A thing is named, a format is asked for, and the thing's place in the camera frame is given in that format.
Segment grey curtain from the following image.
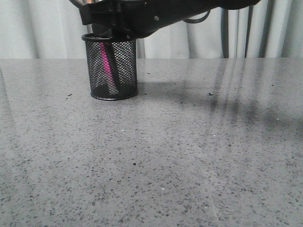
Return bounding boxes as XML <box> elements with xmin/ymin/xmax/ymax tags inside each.
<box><xmin>0</xmin><ymin>0</ymin><xmax>303</xmax><ymax>59</ymax></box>

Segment black cable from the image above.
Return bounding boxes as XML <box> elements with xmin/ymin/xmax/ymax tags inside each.
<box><xmin>183</xmin><ymin>9</ymin><xmax>211</xmax><ymax>24</ymax></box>

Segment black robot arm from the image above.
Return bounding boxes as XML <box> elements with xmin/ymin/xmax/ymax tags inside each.
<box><xmin>78</xmin><ymin>0</ymin><xmax>258</xmax><ymax>38</ymax></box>

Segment black mesh pen bin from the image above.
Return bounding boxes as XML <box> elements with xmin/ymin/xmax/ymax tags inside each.
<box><xmin>81</xmin><ymin>34</ymin><xmax>138</xmax><ymax>101</ymax></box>

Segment grey orange scissors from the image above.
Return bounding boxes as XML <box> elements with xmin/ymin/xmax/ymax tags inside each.
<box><xmin>104</xmin><ymin>43</ymin><xmax>120</xmax><ymax>95</ymax></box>

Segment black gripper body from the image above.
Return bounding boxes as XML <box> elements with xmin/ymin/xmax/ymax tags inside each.
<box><xmin>80</xmin><ymin>0</ymin><xmax>133</xmax><ymax>38</ymax></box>

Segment pink pen with clear cap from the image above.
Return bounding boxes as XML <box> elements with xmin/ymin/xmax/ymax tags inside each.
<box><xmin>99</xmin><ymin>43</ymin><xmax>115</xmax><ymax>89</ymax></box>

